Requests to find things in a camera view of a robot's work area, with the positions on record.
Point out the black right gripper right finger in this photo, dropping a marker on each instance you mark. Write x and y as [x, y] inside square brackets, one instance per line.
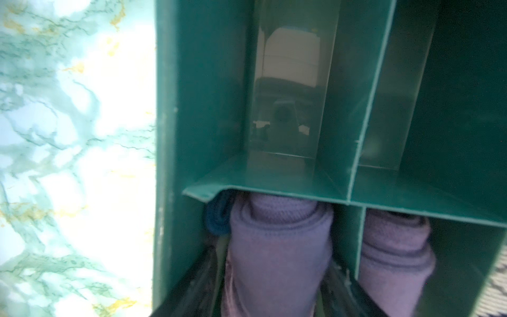
[341, 295]

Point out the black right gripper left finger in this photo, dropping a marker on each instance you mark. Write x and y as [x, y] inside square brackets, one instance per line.
[194, 294]

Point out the purple teal sock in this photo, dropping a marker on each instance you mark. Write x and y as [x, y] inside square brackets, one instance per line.
[278, 253]

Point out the green compartment tray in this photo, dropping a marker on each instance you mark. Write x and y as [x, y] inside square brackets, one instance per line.
[391, 105]

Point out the purple rolled sock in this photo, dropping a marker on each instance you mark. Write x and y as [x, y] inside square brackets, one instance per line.
[396, 260]

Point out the black white rolled sock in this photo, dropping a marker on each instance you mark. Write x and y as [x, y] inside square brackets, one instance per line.
[493, 299]

